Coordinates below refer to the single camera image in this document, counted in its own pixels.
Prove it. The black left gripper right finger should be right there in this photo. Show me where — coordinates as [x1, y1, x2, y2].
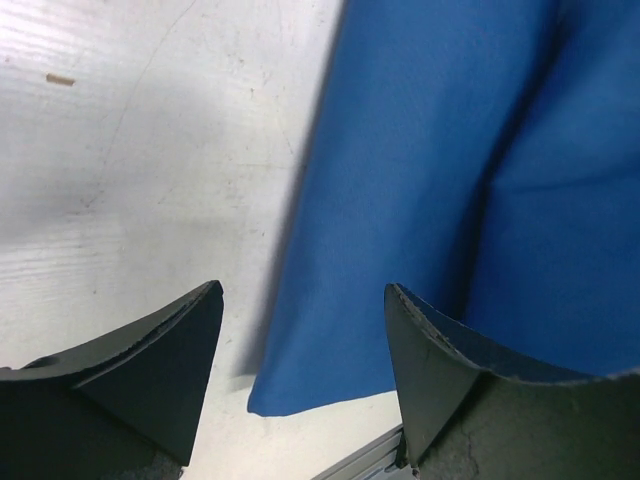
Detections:
[384, 284, 639, 479]

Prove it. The aluminium frame rail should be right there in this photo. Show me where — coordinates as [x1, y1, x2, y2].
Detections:
[313, 425, 415, 480]

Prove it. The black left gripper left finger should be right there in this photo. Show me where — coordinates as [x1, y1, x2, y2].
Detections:
[1, 281, 223, 479]

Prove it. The blue surgical cloth wrap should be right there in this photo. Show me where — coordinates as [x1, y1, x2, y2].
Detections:
[248, 1, 639, 417]

